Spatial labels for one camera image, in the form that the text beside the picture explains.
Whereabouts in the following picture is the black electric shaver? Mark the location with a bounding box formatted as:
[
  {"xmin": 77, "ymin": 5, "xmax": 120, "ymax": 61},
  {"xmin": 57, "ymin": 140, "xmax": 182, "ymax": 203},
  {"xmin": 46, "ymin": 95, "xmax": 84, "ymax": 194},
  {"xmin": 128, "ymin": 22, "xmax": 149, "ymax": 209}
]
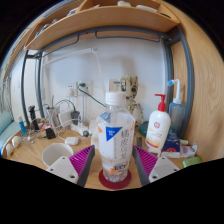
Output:
[{"xmin": 27, "ymin": 105, "xmax": 40, "ymax": 131}]

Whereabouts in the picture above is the green sponge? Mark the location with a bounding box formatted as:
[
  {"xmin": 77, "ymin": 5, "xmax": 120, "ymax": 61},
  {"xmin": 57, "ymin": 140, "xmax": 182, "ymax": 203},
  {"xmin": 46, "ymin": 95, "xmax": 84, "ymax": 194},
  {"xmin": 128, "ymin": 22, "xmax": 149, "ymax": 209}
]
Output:
[{"xmin": 182, "ymin": 155, "xmax": 203, "ymax": 168}]

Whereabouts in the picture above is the white red pump lotion bottle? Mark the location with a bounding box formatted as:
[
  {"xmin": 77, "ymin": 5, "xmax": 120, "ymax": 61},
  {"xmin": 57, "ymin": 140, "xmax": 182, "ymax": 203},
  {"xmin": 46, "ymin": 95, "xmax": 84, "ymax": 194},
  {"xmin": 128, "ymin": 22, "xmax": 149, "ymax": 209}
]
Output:
[{"xmin": 145, "ymin": 93, "xmax": 172, "ymax": 154}]

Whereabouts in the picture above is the grey metal desk frame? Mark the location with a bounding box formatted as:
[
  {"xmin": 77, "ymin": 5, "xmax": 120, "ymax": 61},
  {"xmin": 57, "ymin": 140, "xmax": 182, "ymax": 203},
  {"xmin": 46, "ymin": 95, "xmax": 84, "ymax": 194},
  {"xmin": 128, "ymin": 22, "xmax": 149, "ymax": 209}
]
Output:
[{"xmin": 20, "ymin": 24, "xmax": 195, "ymax": 139}]

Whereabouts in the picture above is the bed with teal sheet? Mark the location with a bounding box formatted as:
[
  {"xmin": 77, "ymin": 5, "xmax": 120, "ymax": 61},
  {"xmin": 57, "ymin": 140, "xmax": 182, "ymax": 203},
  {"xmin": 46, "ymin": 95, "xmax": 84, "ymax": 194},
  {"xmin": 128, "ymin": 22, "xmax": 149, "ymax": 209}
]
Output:
[{"xmin": 0, "ymin": 121, "xmax": 21, "ymax": 148}]

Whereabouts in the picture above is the wooden tree figurine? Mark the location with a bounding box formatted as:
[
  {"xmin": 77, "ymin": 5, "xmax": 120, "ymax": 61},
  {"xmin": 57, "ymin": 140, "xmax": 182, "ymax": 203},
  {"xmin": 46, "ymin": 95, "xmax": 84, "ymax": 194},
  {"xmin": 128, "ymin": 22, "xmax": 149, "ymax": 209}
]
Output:
[{"xmin": 119, "ymin": 75, "xmax": 145, "ymax": 126}]

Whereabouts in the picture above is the teal pillow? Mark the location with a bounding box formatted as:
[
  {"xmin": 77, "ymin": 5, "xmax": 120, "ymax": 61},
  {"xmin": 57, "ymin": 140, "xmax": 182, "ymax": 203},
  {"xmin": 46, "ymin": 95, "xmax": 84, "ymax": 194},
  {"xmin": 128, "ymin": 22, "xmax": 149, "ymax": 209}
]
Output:
[{"xmin": 0, "ymin": 110, "xmax": 14, "ymax": 134}]

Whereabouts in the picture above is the small blue white bottle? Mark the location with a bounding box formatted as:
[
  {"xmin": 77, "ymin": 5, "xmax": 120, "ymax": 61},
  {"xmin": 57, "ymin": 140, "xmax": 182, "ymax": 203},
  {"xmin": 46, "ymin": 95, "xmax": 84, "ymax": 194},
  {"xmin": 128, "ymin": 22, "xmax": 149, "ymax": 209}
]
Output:
[{"xmin": 17, "ymin": 115, "xmax": 28, "ymax": 137}]

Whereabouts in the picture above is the grey remote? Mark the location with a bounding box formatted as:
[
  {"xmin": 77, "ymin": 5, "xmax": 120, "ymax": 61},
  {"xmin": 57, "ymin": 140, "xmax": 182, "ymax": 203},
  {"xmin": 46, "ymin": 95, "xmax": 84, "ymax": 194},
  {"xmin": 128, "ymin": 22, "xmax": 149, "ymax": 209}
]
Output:
[{"xmin": 135, "ymin": 136, "xmax": 144, "ymax": 149}]

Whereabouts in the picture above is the white power strip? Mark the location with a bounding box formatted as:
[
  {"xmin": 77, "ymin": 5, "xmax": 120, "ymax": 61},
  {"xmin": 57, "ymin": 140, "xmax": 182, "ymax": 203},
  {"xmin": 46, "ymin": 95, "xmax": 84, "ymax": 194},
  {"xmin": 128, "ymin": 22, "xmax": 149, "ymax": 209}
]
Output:
[{"xmin": 69, "ymin": 123, "xmax": 90, "ymax": 137}]

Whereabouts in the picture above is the small blue box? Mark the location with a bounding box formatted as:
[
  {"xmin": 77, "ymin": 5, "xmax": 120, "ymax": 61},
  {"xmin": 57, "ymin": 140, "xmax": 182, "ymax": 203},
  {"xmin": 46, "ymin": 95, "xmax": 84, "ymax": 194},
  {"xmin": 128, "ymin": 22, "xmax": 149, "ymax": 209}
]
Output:
[{"xmin": 161, "ymin": 131, "xmax": 182, "ymax": 154}]

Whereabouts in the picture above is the metal cup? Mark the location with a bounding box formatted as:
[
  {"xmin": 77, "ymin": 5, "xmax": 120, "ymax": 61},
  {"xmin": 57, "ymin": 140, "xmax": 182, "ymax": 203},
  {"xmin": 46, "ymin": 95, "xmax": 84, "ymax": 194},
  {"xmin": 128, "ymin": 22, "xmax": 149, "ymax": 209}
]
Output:
[{"xmin": 46, "ymin": 106, "xmax": 59, "ymax": 128}]

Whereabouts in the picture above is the white wall socket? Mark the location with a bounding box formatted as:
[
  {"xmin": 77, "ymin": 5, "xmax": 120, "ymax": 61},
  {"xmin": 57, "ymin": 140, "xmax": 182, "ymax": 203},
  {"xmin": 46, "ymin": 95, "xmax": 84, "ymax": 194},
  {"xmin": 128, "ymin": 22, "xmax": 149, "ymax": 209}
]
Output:
[
  {"xmin": 65, "ymin": 83, "xmax": 78, "ymax": 98},
  {"xmin": 77, "ymin": 80, "xmax": 93, "ymax": 96}
]

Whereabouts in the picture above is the white plastic packet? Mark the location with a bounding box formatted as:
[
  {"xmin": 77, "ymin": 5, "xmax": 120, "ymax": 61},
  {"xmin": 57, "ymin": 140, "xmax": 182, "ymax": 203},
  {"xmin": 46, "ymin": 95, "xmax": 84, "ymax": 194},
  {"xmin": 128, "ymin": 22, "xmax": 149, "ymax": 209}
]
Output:
[{"xmin": 169, "ymin": 143, "xmax": 198, "ymax": 159}]

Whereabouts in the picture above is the white charger block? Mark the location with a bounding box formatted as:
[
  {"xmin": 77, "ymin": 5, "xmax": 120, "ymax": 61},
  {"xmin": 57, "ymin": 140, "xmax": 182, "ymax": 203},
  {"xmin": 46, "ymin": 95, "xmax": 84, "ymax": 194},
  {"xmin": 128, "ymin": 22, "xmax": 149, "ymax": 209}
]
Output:
[{"xmin": 58, "ymin": 110, "xmax": 73, "ymax": 128}]

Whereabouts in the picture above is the clear plastic drink bottle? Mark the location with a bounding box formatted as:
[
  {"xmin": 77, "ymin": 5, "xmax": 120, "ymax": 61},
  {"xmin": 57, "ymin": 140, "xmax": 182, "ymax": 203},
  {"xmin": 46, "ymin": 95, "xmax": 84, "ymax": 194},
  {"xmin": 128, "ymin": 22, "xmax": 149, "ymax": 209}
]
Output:
[{"xmin": 96, "ymin": 91, "xmax": 136, "ymax": 184}]

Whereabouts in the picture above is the white cup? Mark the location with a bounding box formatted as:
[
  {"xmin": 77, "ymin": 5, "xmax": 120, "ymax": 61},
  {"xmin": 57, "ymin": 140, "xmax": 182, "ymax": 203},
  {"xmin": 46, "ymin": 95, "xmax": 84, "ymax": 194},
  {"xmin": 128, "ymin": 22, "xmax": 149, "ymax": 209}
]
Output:
[{"xmin": 41, "ymin": 142, "xmax": 74, "ymax": 168}]

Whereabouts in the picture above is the white earbuds case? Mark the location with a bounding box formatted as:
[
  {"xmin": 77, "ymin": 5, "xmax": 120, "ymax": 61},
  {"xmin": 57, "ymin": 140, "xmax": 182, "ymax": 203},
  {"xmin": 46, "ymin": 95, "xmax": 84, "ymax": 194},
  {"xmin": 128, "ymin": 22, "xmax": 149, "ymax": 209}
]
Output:
[{"xmin": 64, "ymin": 136, "xmax": 80, "ymax": 146}]

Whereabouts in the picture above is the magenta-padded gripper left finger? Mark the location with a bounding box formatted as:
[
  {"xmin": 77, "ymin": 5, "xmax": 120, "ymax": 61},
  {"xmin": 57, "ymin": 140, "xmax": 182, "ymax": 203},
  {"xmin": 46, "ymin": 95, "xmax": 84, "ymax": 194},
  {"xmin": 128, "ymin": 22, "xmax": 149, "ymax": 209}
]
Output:
[{"xmin": 45, "ymin": 144, "xmax": 96, "ymax": 188}]

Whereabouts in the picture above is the white desk lamp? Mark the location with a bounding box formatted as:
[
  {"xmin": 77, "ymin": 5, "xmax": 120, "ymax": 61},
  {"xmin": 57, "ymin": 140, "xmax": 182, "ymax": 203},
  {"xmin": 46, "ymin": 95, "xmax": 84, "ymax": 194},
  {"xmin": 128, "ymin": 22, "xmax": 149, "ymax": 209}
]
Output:
[{"xmin": 41, "ymin": 46, "xmax": 108, "ymax": 148}]

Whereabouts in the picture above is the flat round red coaster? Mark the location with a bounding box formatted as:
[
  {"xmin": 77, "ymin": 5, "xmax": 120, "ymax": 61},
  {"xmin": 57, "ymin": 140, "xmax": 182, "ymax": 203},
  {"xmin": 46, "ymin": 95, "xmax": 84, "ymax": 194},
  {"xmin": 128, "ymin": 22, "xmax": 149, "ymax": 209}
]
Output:
[{"xmin": 98, "ymin": 168, "xmax": 132, "ymax": 191}]

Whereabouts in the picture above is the black power cable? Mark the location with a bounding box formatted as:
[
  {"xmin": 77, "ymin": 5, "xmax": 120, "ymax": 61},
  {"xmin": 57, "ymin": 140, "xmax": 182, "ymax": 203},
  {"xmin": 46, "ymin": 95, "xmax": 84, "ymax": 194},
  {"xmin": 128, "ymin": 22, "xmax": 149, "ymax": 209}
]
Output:
[{"xmin": 77, "ymin": 83, "xmax": 108, "ymax": 108}]

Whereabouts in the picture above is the wooden shelf unit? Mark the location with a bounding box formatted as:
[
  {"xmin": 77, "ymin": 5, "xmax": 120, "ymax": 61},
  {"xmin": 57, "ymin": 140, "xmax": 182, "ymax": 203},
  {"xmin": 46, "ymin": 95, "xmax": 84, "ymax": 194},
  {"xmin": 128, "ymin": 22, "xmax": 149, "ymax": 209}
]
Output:
[{"xmin": 23, "ymin": 0, "xmax": 181, "ymax": 52}]

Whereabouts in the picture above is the blue spray bottle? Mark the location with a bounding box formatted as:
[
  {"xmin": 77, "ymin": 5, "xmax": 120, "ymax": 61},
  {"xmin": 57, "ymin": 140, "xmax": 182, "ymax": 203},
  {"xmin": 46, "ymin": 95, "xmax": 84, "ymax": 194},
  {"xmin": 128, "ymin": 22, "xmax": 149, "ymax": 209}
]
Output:
[{"xmin": 167, "ymin": 78, "xmax": 185, "ymax": 138}]

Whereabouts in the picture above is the small black cube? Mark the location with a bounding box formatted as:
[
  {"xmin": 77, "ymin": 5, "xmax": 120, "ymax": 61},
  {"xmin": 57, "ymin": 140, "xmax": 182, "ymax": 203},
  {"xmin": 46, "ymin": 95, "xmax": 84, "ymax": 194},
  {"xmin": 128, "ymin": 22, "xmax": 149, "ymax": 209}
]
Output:
[{"xmin": 44, "ymin": 127, "xmax": 57, "ymax": 140}]

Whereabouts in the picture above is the black plug adapter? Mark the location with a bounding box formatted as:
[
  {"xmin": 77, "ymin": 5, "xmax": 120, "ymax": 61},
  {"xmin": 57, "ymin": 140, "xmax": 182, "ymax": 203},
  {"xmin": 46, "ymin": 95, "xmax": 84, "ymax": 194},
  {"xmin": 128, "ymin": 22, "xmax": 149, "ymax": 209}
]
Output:
[{"xmin": 70, "ymin": 110, "xmax": 81, "ymax": 126}]

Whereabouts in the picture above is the round white wrapped bun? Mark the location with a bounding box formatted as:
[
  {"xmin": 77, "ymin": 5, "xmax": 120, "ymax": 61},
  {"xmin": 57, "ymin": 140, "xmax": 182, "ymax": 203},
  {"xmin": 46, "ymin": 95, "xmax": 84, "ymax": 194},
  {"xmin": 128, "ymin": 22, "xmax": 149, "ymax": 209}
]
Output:
[
  {"xmin": 3, "ymin": 142, "xmax": 15, "ymax": 157},
  {"xmin": 11, "ymin": 135, "xmax": 24, "ymax": 148}
]

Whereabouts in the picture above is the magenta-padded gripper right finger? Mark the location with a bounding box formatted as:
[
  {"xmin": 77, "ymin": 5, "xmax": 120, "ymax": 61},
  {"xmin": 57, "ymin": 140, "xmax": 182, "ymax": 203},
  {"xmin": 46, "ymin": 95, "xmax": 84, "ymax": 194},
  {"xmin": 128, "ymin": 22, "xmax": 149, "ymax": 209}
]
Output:
[{"xmin": 131, "ymin": 145, "xmax": 181, "ymax": 187}]

